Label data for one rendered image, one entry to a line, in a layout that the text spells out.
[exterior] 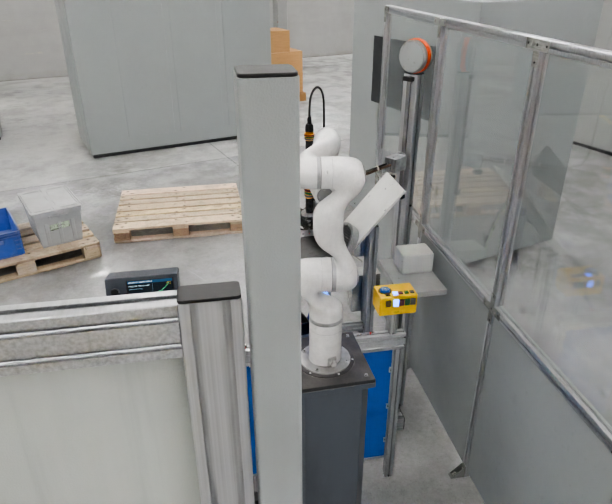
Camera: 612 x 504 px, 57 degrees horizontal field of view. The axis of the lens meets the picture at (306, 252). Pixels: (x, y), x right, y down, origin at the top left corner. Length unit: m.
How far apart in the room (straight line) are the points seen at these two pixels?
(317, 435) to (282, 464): 1.55
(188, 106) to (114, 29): 1.31
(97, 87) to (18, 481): 7.22
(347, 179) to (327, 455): 1.10
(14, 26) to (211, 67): 6.98
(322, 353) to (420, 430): 1.33
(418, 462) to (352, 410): 1.03
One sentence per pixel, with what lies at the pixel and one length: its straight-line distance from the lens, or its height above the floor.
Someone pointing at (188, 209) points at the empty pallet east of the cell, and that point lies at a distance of 5.63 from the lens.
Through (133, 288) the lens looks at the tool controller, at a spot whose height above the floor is 1.22.
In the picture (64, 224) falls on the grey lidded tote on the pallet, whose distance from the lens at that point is 5.18.
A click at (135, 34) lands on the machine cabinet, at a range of 7.80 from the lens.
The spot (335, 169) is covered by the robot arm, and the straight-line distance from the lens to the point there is 1.72.
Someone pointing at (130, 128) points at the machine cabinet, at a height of 0.34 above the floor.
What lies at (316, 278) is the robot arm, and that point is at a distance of 1.91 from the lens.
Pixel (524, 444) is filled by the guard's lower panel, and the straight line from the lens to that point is 2.49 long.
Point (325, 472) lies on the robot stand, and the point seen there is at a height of 0.51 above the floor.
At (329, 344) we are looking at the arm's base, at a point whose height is 1.06.
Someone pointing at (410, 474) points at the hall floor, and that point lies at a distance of 3.08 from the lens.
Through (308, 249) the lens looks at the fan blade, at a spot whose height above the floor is 1.18.
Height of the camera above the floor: 2.27
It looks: 27 degrees down
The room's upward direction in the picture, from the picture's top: straight up
